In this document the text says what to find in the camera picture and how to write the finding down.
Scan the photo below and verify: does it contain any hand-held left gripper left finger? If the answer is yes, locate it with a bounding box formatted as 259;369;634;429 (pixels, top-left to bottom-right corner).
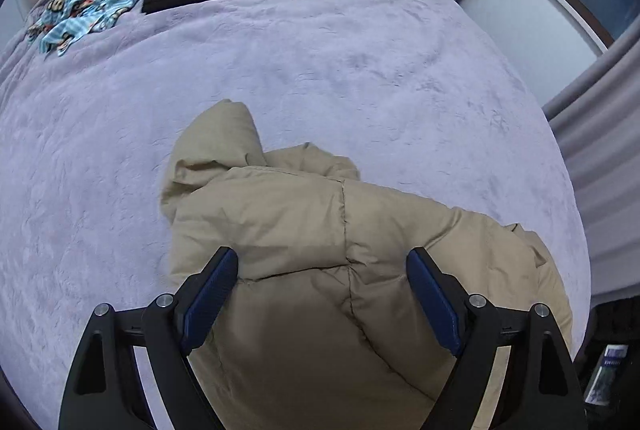
57;246;239;430

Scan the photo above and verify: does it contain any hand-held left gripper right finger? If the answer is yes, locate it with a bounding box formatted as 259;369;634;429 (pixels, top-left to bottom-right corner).
406;246;587;430

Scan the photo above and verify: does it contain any beige puffer jacket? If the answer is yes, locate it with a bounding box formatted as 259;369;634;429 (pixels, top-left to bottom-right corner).
159;98;575;430

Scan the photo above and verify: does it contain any blue white packet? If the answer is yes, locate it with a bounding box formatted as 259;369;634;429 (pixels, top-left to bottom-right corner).
584;344;631;407

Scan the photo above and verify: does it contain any purple fleece blanket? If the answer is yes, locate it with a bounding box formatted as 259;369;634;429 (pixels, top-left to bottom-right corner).
0;0;593;430

